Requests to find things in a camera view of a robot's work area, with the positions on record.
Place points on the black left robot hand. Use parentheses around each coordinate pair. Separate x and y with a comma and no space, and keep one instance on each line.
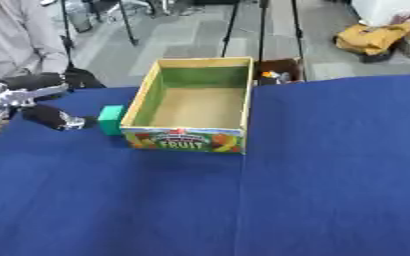
(45,115)

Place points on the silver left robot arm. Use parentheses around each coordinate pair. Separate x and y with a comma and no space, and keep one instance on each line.
(4,98)

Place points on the cardboard box with green inside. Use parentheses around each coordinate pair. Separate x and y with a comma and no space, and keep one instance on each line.
(191,106)

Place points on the small brown cardboard box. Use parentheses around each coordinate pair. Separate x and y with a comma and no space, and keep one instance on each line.
(278,71)

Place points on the green rectangular block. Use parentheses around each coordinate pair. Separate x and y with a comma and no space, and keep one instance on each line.
(111,119)

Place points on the person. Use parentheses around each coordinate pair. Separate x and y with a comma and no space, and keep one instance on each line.
(17,36)

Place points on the black tripod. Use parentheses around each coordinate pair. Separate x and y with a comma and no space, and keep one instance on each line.
(261,30)
(97,23)

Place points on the yellow bag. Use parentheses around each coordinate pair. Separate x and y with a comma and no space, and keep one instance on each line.
(373,37)

